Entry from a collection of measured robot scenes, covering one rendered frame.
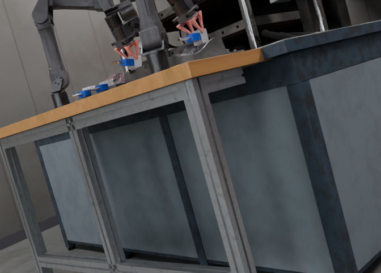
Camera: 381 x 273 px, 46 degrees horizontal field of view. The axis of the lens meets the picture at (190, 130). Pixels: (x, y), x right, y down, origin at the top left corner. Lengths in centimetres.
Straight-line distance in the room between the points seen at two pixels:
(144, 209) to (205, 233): 39
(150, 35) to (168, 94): 30
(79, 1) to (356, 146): 117
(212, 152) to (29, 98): 294
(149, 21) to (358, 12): 338
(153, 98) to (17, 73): 279
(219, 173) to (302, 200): 40
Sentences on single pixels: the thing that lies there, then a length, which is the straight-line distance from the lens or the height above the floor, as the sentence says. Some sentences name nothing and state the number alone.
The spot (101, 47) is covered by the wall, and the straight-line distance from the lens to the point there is 445.
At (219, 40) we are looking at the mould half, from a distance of 202.
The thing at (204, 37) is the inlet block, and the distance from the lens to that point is 178.
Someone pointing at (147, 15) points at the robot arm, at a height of 99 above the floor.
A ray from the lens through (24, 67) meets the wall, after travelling 399.
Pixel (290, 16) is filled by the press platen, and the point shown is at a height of 101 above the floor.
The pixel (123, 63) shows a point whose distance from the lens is 191.
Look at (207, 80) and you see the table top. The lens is 116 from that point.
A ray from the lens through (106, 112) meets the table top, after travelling 140.
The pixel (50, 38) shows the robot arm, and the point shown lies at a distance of 192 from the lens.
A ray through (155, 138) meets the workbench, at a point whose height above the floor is 59.
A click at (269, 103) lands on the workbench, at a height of 63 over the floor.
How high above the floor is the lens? 72
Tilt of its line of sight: 4 degrees down
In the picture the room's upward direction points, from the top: 16 degrees counter-clockwise
